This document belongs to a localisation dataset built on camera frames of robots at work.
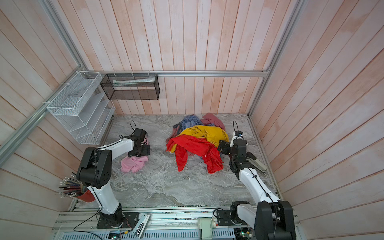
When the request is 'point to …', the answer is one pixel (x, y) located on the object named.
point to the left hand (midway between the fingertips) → (142, 154)
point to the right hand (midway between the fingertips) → (227, 141)
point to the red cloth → (185, 144)
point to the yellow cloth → (211, 133)
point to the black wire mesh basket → (131, 87)
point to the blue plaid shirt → (191, 121)
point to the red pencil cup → (88, 197)
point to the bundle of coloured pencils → (71, 187)
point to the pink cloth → (134, 164)
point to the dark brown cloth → (176, 130)
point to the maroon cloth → (209, 118)
